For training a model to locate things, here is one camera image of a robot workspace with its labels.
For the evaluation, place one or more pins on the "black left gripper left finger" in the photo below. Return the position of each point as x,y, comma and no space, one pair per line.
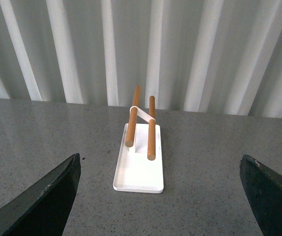
44,208

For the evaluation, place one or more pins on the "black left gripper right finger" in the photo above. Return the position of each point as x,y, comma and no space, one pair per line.
263,188

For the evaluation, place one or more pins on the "white rack with wooden rods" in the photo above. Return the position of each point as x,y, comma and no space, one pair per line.
140,164

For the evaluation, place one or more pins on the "white pleated curtain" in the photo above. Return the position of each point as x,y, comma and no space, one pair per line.
217,56

